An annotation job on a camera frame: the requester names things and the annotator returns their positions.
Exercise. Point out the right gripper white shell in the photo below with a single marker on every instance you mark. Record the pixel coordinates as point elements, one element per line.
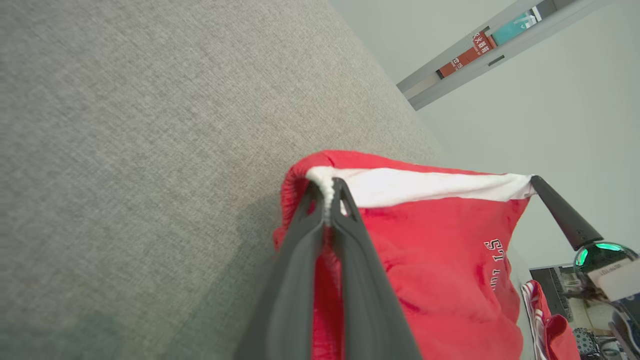
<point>597,255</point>

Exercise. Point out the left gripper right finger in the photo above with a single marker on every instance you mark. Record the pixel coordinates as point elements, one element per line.
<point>365,300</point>

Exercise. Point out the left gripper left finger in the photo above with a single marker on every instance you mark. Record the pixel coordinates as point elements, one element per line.
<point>290,290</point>

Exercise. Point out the red shorts with white trim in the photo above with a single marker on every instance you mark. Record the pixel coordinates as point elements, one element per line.
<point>440,260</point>

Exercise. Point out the red jersey with white sleeves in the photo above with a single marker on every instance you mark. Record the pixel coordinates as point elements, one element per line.
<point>555,335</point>

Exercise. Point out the white paper label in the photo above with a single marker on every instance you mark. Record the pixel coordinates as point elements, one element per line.
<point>620,280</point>

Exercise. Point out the dark dotted fabric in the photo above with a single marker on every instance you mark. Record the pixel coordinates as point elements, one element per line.
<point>582,342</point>

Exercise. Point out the red sign with white text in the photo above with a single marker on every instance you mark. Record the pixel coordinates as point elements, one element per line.
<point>467,56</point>

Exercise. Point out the teal poster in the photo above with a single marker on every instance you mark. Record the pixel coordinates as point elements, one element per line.
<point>512,29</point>

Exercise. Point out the grey fabric sofa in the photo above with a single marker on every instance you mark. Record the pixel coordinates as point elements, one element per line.
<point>125,150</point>

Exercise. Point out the grey window frame pillar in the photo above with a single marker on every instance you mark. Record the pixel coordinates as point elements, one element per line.
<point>450,87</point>

